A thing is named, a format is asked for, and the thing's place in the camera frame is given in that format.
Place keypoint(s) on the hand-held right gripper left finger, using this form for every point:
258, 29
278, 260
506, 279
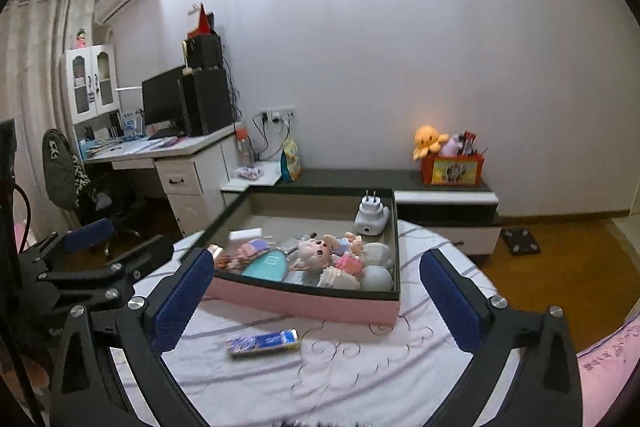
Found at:
185, 302

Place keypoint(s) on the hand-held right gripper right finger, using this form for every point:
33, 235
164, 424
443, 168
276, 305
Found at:
450, 307

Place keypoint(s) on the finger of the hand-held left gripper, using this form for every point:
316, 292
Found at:
125, 272
90, 234

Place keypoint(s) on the pink printed card pack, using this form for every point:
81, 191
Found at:
245, 254

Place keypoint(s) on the blue packet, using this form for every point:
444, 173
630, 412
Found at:
262, 342

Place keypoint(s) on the teal plastic case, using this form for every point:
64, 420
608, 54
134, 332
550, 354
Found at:
265, 266

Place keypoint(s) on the small pink dress doll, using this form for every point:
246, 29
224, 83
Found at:
347, 264

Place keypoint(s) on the white plug-in charger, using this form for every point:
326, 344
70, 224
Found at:
371, 217

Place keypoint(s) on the pink storage box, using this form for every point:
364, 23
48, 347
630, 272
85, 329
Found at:
310, 307

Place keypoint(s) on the copper metal cup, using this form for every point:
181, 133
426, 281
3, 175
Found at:
216, 251

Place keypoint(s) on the black office chair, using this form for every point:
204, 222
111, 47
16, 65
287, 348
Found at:
60, 172

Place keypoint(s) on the white flat card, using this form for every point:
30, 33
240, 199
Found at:
245, 235

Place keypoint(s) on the black bathroom scale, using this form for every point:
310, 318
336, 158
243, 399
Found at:
521, 241

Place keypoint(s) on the white desk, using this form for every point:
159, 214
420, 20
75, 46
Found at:
190, 177

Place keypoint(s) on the orange printed box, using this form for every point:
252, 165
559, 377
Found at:
452, 171

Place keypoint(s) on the small pink packet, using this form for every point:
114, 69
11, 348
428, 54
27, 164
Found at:
251, 173

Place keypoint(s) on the white glass door cabinet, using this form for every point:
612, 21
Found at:
92, 82

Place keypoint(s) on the black computer monitor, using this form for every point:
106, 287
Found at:
162, 99

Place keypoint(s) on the purple plush toy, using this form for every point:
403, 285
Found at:
451, 147

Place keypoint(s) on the bundle of pens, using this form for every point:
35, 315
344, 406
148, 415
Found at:
470, 144

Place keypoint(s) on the beige curtain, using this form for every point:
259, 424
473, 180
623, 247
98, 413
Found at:
30, 82

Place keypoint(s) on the orange cap water bottle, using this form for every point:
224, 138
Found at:
244, 147

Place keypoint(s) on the yellow octopus plush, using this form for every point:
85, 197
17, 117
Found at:
429, 139

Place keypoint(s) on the pink blanket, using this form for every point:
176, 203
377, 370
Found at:
615, 367

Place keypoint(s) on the yellow blue snack bag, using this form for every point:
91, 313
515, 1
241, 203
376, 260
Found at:
291, 162

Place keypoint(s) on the black computer tower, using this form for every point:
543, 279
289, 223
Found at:
210, 99

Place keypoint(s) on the small pink doll figure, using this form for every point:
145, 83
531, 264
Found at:
80, 39

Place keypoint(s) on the black speaker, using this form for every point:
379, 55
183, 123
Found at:
206, 52

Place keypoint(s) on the red triangular flag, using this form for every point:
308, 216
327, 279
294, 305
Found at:
202, 24

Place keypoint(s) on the white wall power strip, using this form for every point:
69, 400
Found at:
277, 115

